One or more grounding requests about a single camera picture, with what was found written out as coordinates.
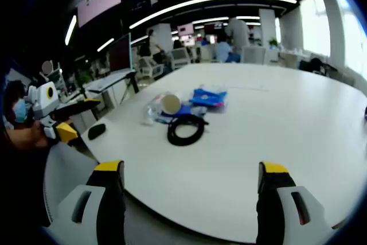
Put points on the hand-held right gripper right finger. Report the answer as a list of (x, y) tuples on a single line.
[(272, 199)]

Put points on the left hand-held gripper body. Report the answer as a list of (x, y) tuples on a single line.
[(41, 100)]

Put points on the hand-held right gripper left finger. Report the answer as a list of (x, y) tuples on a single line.
[(110, 199)]

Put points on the black oval case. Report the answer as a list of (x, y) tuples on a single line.
[(96, 131)]

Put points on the clear blue-printed plastic bag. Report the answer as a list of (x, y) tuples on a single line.
[(149, 113)]

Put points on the white paper cup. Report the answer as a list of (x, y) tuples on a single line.
[(171, 104)]

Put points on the blue tissue packet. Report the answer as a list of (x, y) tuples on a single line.
[(207, 98)]

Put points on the person's left hand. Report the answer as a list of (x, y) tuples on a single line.
[(28, 137)]

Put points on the white side desk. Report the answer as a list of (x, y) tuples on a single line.
[(110, 80)]

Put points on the white table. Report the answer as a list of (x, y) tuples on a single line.
[(258, 130)]

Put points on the dark monitor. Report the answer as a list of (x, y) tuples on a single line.
[(120, 54)]

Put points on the white office chair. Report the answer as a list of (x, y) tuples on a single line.
[(150, 68), (252, 55), (180, 58)]

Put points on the white table power strip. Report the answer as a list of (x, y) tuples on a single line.
[(249, 87)]

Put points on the potted green plant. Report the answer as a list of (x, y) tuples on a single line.
[(273, 42)]

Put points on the large pink wall screen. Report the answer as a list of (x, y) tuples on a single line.
[(99, 2)]

